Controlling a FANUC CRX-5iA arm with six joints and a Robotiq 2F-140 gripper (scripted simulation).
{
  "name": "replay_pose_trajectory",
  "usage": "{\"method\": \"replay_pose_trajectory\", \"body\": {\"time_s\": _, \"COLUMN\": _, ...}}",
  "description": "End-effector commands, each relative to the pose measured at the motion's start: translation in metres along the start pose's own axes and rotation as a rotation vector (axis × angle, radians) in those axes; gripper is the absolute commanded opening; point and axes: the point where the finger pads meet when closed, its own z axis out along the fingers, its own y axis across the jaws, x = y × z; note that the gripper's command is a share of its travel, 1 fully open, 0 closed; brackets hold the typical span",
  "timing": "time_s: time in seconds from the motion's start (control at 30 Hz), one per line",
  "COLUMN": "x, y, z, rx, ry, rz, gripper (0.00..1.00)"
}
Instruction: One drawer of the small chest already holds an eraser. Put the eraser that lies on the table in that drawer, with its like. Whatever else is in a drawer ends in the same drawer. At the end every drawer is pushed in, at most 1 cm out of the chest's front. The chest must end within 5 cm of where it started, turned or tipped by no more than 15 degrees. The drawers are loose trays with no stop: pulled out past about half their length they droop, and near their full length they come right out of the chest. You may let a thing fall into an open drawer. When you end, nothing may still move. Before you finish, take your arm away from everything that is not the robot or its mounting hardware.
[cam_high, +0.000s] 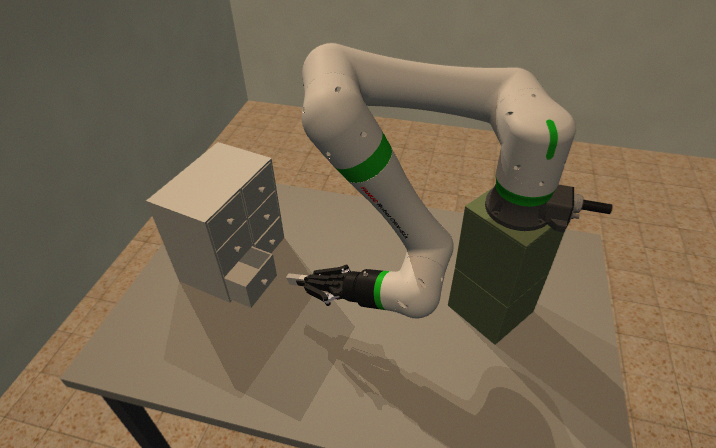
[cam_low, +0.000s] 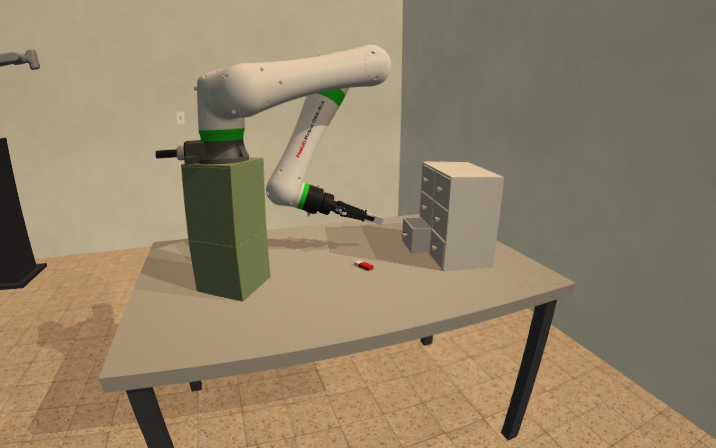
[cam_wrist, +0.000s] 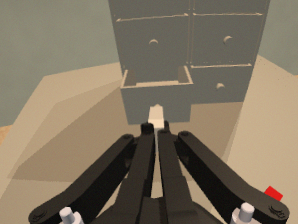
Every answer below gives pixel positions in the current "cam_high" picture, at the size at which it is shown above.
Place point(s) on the grey drawer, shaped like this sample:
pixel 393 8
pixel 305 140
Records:
pixel 263 216
pixel 255 270
pixel 231 251
pixel 271 237
pixel 258 188
pixel 226 220

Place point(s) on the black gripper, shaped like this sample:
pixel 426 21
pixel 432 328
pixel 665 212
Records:
pixel 315 284

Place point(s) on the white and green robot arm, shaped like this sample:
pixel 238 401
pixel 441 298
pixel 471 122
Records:
pixel 534 131

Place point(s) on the small beige chest of drawers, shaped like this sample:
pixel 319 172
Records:
pixel 182 208

